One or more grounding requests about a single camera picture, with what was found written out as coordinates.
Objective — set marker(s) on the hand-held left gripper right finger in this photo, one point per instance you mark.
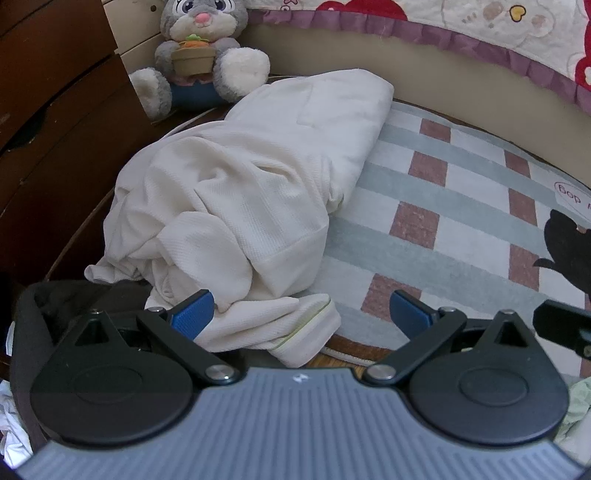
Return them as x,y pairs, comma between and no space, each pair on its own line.
408,316

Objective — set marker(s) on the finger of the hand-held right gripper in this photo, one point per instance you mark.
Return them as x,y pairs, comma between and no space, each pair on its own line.
563,325

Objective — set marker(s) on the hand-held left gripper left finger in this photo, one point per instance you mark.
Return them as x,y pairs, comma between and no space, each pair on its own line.
194,316

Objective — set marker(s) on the white shirt with monster print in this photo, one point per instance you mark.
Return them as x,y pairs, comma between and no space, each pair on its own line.
258,332

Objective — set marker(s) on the cream pants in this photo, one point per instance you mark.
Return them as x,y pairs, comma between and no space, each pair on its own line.
318,120

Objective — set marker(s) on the checked rug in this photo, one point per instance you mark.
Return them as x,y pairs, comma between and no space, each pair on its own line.
461,221

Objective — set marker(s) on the white cloth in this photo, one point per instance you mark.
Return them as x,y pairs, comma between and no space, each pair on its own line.
11,424

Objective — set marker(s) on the brown wooden cabinet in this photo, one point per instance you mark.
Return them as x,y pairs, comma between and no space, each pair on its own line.
55,115

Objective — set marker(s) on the grey plush bunny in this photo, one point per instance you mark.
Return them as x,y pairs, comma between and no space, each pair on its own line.
198,50

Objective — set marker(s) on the cream wooden panel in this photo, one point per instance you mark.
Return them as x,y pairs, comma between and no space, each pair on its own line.
134,27

